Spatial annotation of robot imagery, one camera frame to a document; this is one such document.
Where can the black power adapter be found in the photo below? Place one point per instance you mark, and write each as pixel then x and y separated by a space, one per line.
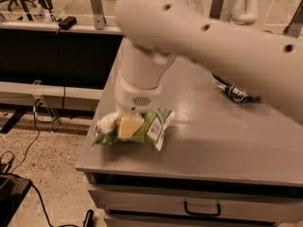
pixel 68 22

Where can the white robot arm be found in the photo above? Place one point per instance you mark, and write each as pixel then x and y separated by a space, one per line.
pixel 264 64

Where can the grey wall rail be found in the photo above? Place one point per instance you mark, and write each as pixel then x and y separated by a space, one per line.
pixel 81 99

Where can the left metal bracket post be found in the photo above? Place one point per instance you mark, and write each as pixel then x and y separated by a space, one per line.
pixel 98 14

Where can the grey drawer with black handle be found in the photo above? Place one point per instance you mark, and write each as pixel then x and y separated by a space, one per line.
pixel 186 203

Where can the right metal bracket post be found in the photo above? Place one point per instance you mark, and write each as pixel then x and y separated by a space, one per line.
pixel 216 9

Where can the metal bracket post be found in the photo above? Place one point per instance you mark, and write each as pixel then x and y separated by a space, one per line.
pixel 98 14
pixel 216 9

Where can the blue crumpled chip bag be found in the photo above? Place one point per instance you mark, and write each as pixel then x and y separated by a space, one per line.
pixel 232 91

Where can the black cylindrical object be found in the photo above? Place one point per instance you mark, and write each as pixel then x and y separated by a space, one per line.
pixel 88 220

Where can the green jalapeno chip bag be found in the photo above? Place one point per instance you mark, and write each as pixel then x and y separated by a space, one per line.
pixel 156 121

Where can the black box on floor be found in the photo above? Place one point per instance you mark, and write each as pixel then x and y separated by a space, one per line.
pixel 13 190

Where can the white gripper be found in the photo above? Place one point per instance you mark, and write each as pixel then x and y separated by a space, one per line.
pixel 133 97

